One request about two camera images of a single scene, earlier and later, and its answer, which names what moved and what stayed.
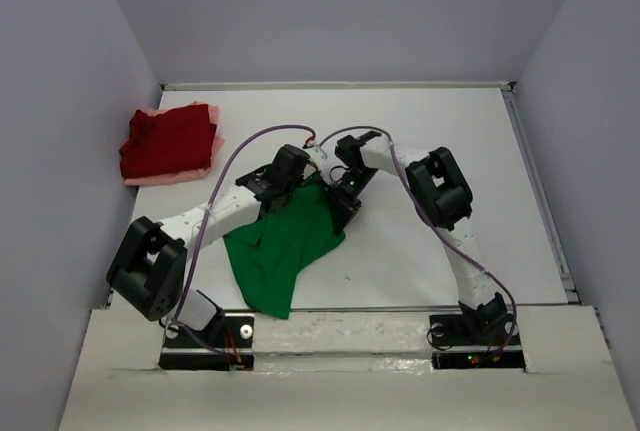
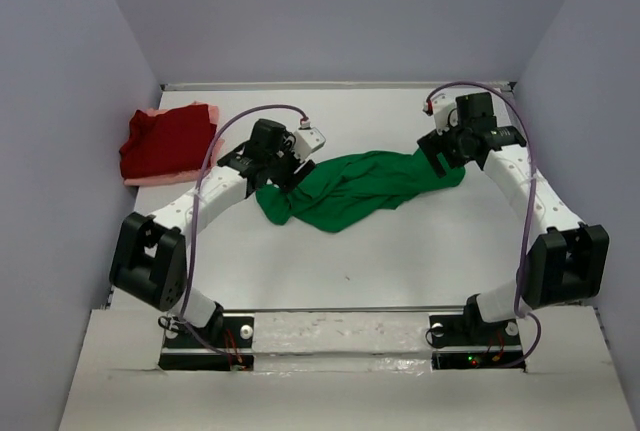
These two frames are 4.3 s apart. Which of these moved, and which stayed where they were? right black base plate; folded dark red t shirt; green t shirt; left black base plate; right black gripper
Moved: green t shirt; right black gripper
Stayed: left black base plate; folded dark red t shirt; right black base plate
